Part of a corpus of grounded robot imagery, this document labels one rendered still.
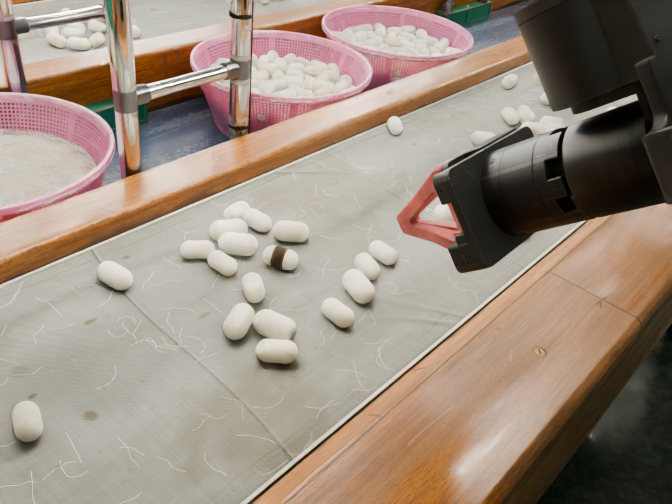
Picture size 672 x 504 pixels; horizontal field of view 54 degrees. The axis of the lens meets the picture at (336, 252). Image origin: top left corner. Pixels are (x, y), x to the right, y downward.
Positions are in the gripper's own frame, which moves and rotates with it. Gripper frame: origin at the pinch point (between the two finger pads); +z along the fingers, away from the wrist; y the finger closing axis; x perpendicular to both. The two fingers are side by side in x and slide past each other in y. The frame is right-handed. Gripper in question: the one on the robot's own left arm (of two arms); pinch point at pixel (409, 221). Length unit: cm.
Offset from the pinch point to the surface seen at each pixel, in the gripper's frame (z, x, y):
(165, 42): 53, -33, -23
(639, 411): 45, 76, -93
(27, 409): 14.7, 0.3, 25.8
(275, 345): 9.6, 4.8, 9.3
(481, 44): 48, -15, -94
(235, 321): 12.5, 2.0, 9.9
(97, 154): 40.2, -18.1, 1.2
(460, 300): 6.4, 10.2, -8.9
